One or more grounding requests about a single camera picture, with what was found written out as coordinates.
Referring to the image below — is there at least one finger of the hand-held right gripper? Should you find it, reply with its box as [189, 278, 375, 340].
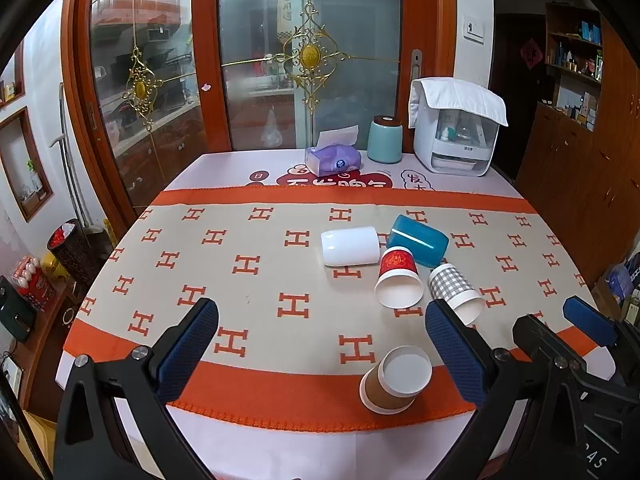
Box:
[513, 313, 589, 370]
[562, 296, 640, 357]

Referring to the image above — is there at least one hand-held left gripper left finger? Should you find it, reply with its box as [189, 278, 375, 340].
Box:
[52, 298, 221, 480]

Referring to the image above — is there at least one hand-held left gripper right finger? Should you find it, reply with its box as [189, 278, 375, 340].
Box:
[425, 299, 588, 480]

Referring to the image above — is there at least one grey checked paper cup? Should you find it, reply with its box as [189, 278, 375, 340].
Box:
[427, 263, 487, 325]

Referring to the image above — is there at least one brown paper cup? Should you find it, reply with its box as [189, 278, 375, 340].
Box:
[359, 345, 433, 415]

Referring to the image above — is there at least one red and white paper cup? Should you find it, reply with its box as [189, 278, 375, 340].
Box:
[374, 247, 425, 309]

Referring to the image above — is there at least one blue plastic cup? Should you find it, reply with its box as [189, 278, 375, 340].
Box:
[386, 214, 449, 268]

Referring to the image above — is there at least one white plastic cup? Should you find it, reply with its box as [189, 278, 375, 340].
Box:
[320, 226, 382, 267]

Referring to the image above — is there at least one cardboard box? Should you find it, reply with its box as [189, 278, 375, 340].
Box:
[592, 247, 640, 322]

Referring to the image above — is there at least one orange and beige patterned blanket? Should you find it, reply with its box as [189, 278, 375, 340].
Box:
[64, 187, 618, 421]

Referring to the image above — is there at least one wooden cabinet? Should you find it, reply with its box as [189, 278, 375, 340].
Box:
[515, 10, 640, 291]

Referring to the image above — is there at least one black woven waste basket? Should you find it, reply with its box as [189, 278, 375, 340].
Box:
[47, 219, 101, 288]

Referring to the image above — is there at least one yellow bag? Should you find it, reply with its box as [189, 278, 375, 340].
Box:
[42, 252, 71, 281]

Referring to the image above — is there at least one red egg carton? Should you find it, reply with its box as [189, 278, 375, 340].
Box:
[11, 255, 57, 307]

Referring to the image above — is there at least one black device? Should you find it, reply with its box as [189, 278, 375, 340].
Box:
[0, 276, 37, 343]

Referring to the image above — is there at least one white countertop appliance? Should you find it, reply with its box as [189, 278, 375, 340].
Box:
[413, 107, 501, 177]

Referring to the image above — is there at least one teal canister with brown lid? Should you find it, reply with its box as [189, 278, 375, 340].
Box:
[367, 115, 404, 164]

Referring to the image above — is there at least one purple tissue pack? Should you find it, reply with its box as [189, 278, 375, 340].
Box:
[305, 125, 362, 177]

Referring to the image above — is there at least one white plastic bag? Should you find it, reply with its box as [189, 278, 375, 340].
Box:
[260, 109, 284, 149]

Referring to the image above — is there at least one white folded towel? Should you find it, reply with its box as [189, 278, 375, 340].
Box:
[407, 77, 509, 129]

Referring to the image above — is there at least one wooden shelf with bottles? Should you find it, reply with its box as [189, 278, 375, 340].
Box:
[542, 2, 606, 131]

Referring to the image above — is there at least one red paper door decoration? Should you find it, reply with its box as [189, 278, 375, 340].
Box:
[520, 37, 546, 68]

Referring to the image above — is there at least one orange framed glass door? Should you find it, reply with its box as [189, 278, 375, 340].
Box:
[61, 0, 223, 213]
[192, 0, 457, 153]

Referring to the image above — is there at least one white wall switch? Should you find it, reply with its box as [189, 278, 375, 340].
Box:
[463, 16, 486, 43]

